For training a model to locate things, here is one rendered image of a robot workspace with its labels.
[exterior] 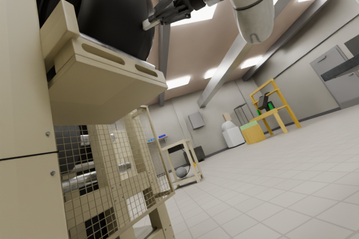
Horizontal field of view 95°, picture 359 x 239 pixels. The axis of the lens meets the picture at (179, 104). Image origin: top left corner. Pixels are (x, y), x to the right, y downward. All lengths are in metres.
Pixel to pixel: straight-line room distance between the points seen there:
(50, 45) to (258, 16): 0.56
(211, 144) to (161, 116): 3.04
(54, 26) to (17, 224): 0.39
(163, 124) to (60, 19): 8.48
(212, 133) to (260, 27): 8.71
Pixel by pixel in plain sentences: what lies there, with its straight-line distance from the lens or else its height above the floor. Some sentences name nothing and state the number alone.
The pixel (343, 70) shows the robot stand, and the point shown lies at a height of 0.62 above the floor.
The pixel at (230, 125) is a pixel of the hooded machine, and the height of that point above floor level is 1.06.
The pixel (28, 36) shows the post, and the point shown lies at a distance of 0.56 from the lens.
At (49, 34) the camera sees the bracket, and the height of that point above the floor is 0.90.
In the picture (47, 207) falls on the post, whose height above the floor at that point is 0.53.
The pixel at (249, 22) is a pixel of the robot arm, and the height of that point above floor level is 0.82.
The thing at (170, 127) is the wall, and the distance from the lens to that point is 8.82.
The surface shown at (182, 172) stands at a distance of 3.39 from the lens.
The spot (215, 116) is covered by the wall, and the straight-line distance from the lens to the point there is 9.50.
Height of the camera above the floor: 0.52
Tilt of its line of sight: 17 degrees up
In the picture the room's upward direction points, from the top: 21 degrees counter-clockwise
